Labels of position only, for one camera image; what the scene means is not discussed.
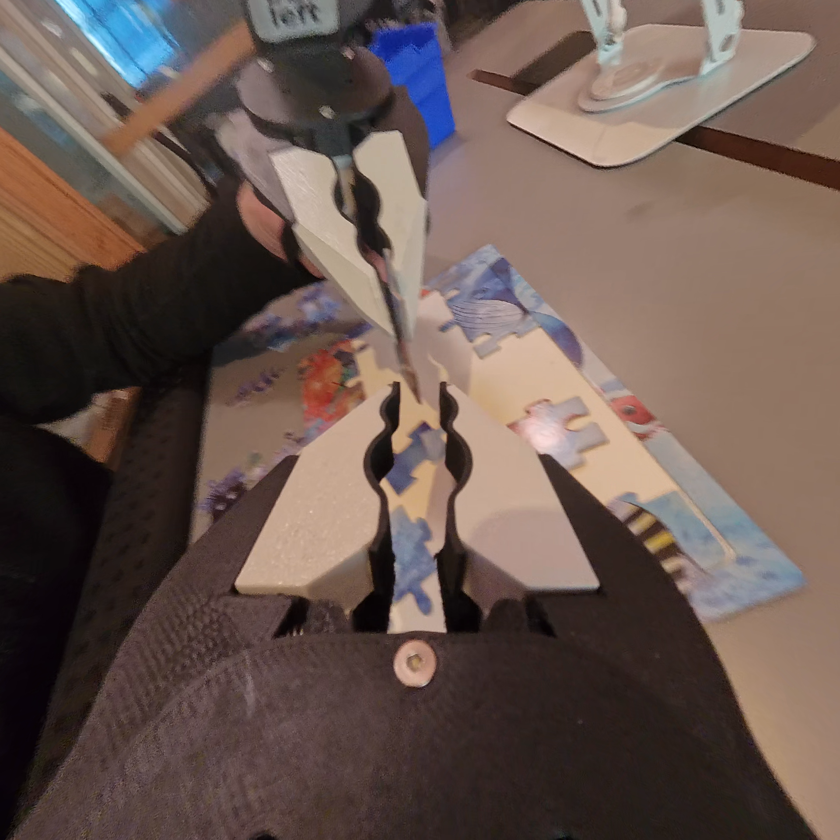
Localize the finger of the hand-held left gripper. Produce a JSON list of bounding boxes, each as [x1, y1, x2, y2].
[[353, 130, 431, 343], [269, 147, 403, 343]]

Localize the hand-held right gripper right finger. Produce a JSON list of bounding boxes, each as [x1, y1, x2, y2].
[[437, 382, 600, 632]]

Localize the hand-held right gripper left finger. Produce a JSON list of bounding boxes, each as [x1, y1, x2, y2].
[[234, 382, 403, 632]]

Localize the red octopus puzzle piece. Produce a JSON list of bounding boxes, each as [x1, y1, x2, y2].
[[508, 397, 605, 470]]

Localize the joined orange crab puzzle pieces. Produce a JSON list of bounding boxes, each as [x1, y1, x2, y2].
[[302, 341, 366, 422]]

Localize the ocean jigsaw puzzle frame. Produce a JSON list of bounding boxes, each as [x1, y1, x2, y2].
[[298, 246, 805, 624]]

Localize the person's left forearm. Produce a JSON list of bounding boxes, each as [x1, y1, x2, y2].
[[0, 177, 319, 421]]

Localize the person's left hand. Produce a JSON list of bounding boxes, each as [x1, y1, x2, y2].
[[238, 184, 324, 280]]

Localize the black urchin eye puzzle piece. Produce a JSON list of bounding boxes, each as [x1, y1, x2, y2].
[[200, 459, 271, 519]]

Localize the blue object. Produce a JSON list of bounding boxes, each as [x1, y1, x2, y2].
[[367, 23, 457, 148]]

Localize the light blue splash puzzle piece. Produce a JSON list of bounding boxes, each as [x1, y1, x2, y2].
[[392, 508, 441, 614]]

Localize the wooden background desk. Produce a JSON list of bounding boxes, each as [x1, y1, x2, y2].
[[101, 26, 257, 155]]

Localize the joined blue whale puzzle pieces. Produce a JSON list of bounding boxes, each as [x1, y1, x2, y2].
[[446, 259, 542, 358]]

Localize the purple orange fish puzzle piece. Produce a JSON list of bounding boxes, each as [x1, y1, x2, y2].
[[230, 367, 284, 403]]

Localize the dark perforated panel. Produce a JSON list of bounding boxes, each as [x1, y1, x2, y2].
[[13, 381, 211, 815]]

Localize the cardboard box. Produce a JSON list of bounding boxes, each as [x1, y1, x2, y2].
[[85, 387, 142, 463]]

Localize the white rounded board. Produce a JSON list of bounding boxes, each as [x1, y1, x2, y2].
[[507, 0, 818, 168]]

